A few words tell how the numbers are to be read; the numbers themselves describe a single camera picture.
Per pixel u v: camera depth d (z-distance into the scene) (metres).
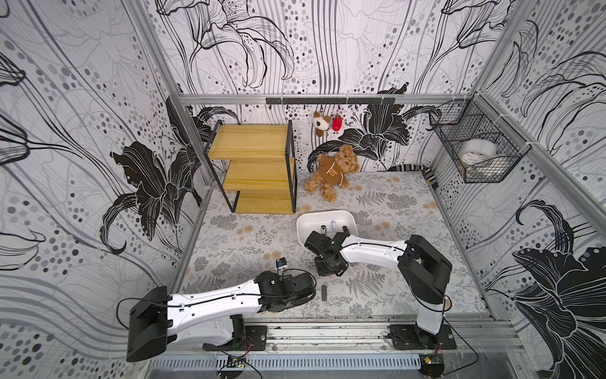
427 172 1.19
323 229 0.98
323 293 0.82
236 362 0.72
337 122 0.94
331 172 1.08
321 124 0.93
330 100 0.91
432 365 0.70
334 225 0.99
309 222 1.01
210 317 0.45
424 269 0.48
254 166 1.01
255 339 0.74
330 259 0.64
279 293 0.53
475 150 0.73
